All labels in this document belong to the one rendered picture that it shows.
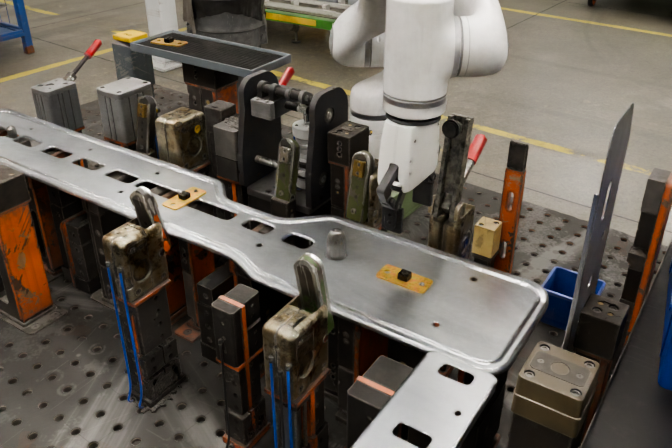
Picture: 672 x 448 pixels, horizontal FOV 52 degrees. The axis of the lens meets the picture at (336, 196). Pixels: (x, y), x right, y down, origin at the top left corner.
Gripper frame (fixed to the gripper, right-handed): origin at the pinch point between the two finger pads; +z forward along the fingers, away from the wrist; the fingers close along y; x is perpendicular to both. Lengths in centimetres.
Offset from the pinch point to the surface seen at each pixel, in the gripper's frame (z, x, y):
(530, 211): 42, -6, -84
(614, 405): 9.1, 34.1, 12.2
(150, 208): 4.8, -38.7, 14.7
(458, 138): -5.8, 0.3, -15.7
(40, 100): 9, -105, -12
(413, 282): 11.9, 1.8, 0.3
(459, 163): -2.3, 1.5, -14.2
